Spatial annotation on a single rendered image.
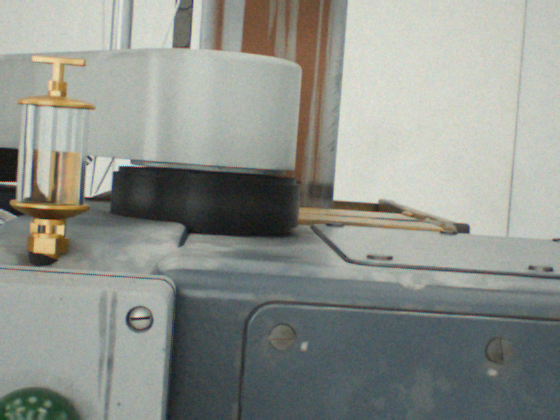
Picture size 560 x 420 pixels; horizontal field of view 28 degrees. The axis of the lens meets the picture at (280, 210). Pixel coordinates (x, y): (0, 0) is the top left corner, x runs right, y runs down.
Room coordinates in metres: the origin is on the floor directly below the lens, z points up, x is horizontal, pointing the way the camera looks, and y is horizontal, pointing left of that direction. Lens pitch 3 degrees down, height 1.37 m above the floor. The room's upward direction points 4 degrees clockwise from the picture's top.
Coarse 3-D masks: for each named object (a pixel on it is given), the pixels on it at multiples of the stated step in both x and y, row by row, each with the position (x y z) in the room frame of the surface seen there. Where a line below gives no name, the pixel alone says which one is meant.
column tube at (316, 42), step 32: (224, 0) 0.87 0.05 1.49; (256, 0) 0.87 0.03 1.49; (288, 0) 0.87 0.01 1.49; (320, 0) 0.87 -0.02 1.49; (224, 32) 0.87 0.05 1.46; (256, 32) 0.87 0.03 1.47; (288, 32) 0.87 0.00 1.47; (320, 32) 0.87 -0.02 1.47; (320, 64) 0.87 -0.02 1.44; (320, 96) 0.87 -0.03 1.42; (320, 128) 0.87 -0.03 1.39; (320, 160) 0.87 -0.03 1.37; (320, 192) 0.87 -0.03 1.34
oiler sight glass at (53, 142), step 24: (24, 120) 0.40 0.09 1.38; (48, 120) 0.40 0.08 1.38; (72, 120) 0.40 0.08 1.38; (24, 144) 0.40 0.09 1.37; (48, 144) 0.40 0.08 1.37; (72, 144) 0.40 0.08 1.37; (24, 168) 0.40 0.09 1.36; (48, 168) 0.40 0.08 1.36; (72, 168) 0.40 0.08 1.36; (24, 192) 0.40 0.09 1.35; (48, 192) 0.40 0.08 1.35; (72, 192) 0.40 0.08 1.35
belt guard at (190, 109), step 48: (144, 48) 0.51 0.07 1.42; (0, 96) 0.61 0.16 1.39; (96, 96) 0.53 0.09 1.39; (144, 96) 0.50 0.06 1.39; (192, 96) 0.49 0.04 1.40; (240, 96) 0.49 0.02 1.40; (288, 96) 0.51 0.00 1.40; (0, 144) 0.60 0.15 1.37; (96, 144) 0.53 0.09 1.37; (144, 144) 0.50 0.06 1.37; (192, 144) 0.49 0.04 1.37; (240, 144) 0.49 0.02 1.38; (288, 144) 0.51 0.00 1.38
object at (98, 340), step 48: (0, 288) 0.32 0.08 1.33; (48, 288) 0.33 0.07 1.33; (96, 288) 0.33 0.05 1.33; (144, 288) 0.33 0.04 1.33; (0, 336) 0.32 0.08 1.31; (48, 336) 0.33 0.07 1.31; (96, 336) 0.33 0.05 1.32; (144, 336) 0.33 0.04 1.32; (0, 384) 0.32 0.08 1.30; (48, 384) 0.33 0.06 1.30; (96, 384) 0.33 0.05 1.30; (144, 384) 0.33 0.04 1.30
